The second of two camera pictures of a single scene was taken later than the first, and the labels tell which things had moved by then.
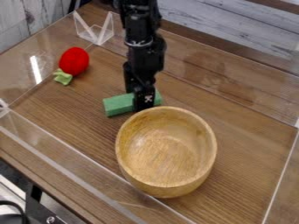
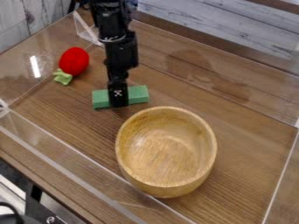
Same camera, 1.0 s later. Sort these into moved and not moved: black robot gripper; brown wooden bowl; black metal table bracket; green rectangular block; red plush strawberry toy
Moved: black robot gripper; green rectangular block
Not moved: red plush strawberry toy; black metal table bracket; brown wooden bowl
